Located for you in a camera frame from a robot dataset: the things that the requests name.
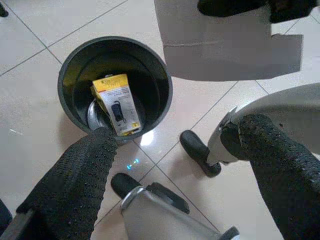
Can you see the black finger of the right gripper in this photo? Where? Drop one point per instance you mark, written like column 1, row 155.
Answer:
column 230, row 7
column 292, row 10

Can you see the silver right robot leg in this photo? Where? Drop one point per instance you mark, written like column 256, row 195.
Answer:
column 287, row 105

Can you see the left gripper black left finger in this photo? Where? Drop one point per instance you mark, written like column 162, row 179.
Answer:
column 75, row 180

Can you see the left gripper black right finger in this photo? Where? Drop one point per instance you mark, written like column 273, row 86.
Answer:
column 282, row 175

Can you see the white yellow product box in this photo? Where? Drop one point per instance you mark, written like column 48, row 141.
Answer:
column 120, row 105

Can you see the dark grey rubbish bin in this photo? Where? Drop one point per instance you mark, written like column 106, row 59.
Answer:
column 150, row 82

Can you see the white cardboard box piece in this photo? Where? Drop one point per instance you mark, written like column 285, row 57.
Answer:
column 212, row 50

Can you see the black furniture foot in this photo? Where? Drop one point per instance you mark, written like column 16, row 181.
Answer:
column 3, row 10

